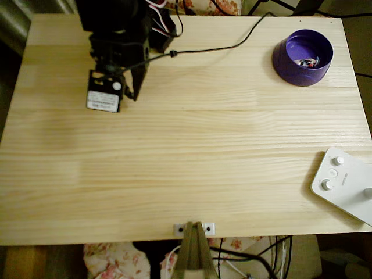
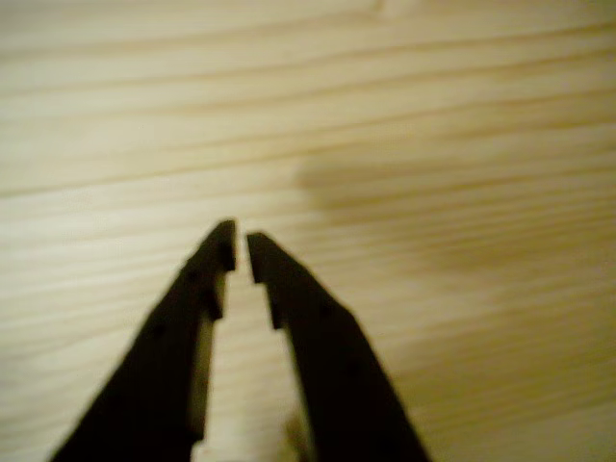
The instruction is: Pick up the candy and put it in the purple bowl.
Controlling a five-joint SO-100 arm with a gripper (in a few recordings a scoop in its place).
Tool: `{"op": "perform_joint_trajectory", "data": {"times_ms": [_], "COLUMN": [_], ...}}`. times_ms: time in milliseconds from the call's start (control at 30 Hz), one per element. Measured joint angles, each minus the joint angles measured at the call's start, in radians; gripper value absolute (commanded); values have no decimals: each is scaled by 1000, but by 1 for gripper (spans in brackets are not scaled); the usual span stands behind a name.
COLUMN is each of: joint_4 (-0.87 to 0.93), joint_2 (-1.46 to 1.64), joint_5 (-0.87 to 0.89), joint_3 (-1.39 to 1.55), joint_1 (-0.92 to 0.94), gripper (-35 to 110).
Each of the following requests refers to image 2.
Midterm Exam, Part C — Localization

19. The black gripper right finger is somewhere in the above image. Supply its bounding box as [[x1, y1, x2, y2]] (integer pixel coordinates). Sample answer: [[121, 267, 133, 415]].
[[244, 231, 433, 462]]

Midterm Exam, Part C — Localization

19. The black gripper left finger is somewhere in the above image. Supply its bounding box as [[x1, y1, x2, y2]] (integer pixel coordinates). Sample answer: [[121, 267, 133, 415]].
[[47, 218, 239, 462]]

